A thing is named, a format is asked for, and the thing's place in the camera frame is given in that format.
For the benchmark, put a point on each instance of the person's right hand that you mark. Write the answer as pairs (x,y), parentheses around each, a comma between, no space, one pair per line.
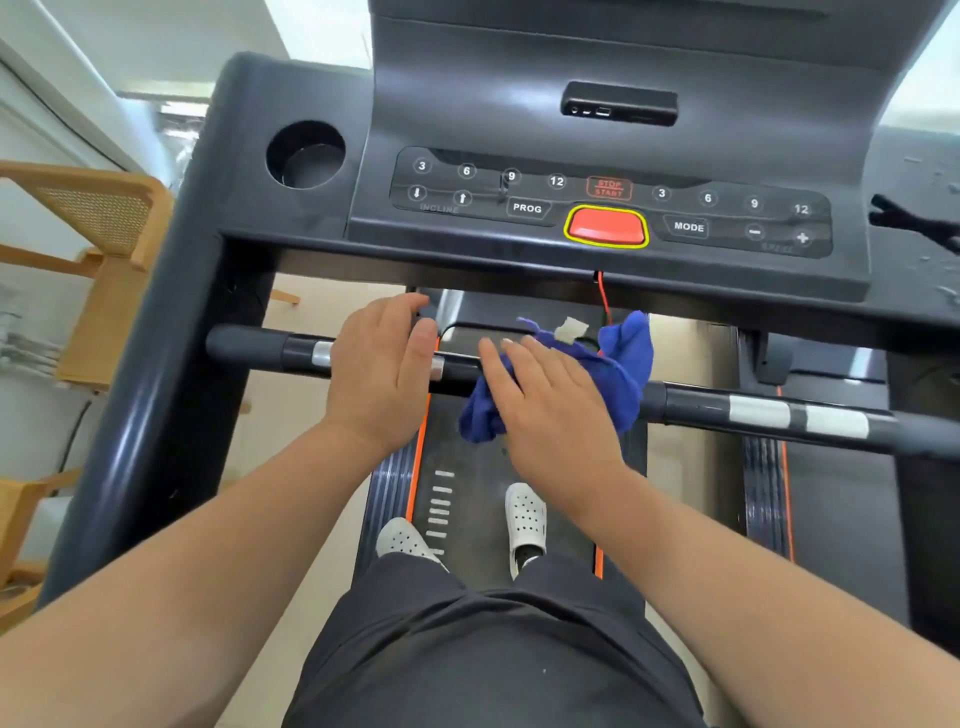
(562,427)

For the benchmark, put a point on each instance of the person's left hand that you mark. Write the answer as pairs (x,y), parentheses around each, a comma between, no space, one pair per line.
(379,375)

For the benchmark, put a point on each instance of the blue cleaning cloth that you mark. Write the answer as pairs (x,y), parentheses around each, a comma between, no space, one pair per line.
(626,352)

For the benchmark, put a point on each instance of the person's left forearm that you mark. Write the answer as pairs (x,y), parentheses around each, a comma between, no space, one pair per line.
(187,600)

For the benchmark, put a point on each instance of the person's right forearm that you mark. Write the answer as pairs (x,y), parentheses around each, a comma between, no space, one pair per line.
(787,615)

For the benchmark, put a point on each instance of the person's right white clog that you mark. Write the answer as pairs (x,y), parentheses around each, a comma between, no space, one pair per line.
(525,517)

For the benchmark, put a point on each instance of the person's white clog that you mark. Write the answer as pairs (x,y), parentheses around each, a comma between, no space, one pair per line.
(405,540)
(525,517)

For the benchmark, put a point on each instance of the person's left white clog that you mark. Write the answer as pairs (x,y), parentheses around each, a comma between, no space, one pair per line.
(405,540)

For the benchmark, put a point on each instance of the person's black shorts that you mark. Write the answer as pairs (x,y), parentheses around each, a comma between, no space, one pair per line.
(487,660)

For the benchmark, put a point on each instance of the neighbouring black treadmill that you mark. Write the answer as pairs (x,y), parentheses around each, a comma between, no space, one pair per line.
(840,510)

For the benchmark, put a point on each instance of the wooden rattan chair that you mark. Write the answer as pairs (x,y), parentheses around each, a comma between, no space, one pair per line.
(112,330)

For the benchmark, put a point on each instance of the metal window track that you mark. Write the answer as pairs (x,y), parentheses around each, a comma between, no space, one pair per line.
(180,109)

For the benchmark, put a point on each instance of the white pipe manifold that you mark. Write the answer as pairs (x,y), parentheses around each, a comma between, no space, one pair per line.
(30,349)

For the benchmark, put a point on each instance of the wooden table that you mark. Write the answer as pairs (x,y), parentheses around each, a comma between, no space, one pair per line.
(15,510)

